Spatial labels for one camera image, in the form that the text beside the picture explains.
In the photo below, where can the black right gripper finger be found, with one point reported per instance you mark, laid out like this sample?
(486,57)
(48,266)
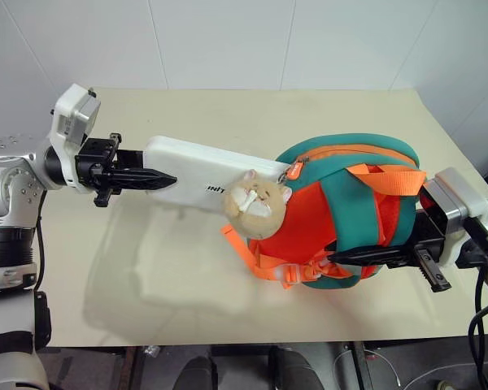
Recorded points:
(370,256)

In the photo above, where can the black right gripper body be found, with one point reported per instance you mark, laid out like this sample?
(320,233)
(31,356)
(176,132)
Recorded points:
(429,231)

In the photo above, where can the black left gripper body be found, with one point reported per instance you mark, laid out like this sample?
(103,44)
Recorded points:
(95,162)

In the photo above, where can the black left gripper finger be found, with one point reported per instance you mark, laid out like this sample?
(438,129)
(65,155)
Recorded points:
(142,180)
(131,159)

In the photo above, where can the white rectangular box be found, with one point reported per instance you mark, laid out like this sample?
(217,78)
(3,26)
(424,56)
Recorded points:
(195,166)

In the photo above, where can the green and orange backpack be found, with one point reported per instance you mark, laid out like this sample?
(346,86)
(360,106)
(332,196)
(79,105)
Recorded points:
(309,215)

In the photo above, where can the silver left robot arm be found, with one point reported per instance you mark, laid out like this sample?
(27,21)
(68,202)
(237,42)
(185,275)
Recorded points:
(12,183)

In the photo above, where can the dark rounded shape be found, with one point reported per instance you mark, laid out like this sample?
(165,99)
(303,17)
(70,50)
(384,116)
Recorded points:
(199,375)
(294,369)

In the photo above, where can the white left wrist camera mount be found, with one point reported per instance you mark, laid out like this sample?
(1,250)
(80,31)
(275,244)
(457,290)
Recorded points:
(71,113)

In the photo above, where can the black table frame bar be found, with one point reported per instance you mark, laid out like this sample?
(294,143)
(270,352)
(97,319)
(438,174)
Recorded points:
(360,365)
(132,369)

